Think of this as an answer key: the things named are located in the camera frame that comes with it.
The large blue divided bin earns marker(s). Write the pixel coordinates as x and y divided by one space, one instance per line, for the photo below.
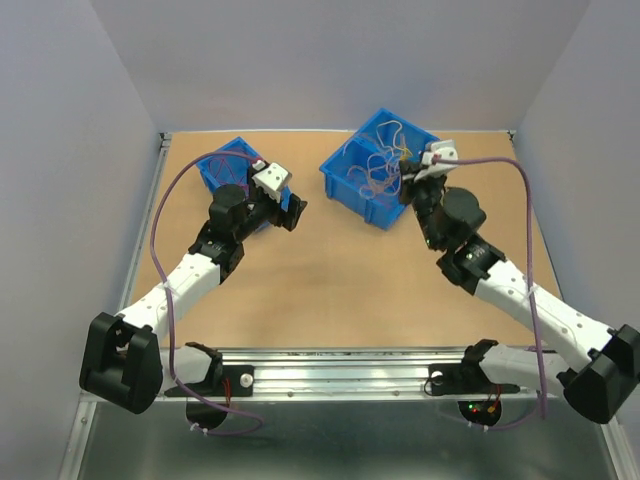
363 174

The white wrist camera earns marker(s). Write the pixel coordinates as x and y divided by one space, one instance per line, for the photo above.
272 178
437 160

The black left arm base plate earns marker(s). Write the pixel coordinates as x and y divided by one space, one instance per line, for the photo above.
235 381

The aluminium mounting rail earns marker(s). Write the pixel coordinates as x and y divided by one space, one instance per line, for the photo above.
330 375

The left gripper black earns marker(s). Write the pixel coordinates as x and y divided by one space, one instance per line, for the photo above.
279 217

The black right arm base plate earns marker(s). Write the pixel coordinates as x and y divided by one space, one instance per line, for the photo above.
455 379

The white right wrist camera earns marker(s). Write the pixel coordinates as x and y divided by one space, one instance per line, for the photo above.
437 160

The small blue plastic bin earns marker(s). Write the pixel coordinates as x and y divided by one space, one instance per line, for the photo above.
224 173

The aluminium side frame rail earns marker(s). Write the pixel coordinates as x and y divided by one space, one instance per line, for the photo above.
126 293

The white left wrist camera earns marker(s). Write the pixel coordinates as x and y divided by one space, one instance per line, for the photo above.
272 178

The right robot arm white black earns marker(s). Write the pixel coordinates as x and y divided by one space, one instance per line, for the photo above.
594 367

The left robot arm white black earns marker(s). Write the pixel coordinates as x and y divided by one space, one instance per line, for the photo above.
131 357

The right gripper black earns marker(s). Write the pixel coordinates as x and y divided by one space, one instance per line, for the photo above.
408 186

